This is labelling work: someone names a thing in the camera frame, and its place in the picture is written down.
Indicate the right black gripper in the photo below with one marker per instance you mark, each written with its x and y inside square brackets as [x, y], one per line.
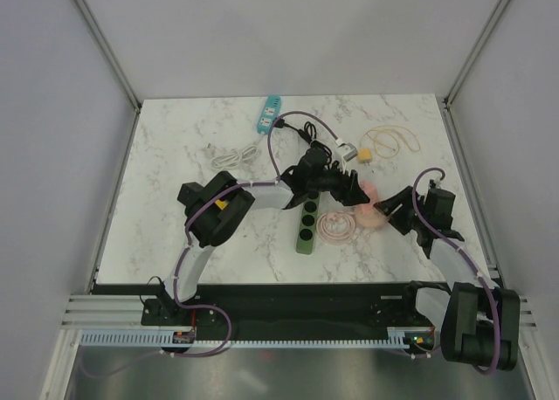
[387, 205]

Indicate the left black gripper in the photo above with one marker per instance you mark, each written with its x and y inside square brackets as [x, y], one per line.
[348, 192]

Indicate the pink round socket base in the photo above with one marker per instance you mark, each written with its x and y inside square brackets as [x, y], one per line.
[369, 217]

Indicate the green power strip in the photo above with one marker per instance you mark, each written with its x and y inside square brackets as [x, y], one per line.
[308, 221]

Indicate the teal power strip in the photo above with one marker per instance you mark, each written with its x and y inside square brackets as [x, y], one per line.
[269, 113]

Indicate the yellow cube socket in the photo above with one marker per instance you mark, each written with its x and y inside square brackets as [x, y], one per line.
[221, 204]

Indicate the black cube plug adapter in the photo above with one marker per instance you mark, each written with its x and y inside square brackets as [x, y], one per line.
[189, 194]

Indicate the pink cube socket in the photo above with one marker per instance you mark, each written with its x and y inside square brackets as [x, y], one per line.
[370, 191]

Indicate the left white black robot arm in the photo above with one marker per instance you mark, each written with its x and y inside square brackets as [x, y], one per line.
[215, 210]

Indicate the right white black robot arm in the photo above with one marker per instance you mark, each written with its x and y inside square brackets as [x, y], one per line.
[476, 318]

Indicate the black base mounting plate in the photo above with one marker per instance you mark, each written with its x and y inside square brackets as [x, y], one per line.
[293, 311]

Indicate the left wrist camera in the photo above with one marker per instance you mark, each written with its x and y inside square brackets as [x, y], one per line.
[345, 152]

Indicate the right aluminium frame post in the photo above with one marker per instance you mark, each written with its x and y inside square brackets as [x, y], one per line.
[497, 13]

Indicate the aluminium frame post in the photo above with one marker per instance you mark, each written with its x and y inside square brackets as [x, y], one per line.
[497, 13]
[107, 53]

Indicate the white slotted cable duct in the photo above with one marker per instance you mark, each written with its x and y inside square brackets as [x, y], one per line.
[396, 338]

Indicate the left aluminium frame post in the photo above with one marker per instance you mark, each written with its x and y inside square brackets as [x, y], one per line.
[107, 53]

